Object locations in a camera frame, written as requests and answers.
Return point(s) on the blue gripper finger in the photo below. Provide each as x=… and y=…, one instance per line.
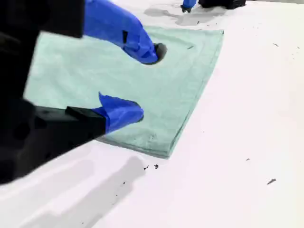
x=114, y=26
x=188, y=4
x=118, y=114

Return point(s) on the pale green T-shirt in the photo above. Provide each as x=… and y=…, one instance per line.
x=166, y=95

